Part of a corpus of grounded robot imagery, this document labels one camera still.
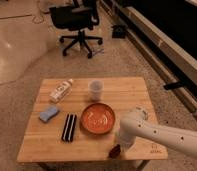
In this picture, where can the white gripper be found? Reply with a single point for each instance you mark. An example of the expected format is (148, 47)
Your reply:
(125, 141)

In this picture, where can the dark red pepper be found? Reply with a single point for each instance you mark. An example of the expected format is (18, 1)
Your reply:
(115, 152)

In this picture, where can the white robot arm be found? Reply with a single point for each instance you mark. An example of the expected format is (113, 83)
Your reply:
(135, 124)

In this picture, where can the orange bowl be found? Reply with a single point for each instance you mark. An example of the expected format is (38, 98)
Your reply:
(98, 118)

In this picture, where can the wooden table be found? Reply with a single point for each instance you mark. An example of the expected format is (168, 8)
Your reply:
(42, 141)

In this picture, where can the black white striped eraser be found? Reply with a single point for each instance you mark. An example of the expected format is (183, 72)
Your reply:
(69, 128)

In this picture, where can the white plastic bottle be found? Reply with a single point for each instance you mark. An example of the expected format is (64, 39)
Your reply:
(61, 90)

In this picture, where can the blue sponge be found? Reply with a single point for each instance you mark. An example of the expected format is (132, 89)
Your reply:
(49, 113)

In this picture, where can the small black box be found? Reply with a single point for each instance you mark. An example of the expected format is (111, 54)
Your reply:
(119, 31)

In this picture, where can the black office chair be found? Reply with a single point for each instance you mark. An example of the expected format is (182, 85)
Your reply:
(77, 17)

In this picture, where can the long wall bench rail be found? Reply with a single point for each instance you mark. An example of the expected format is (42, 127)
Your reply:
(174, 65)

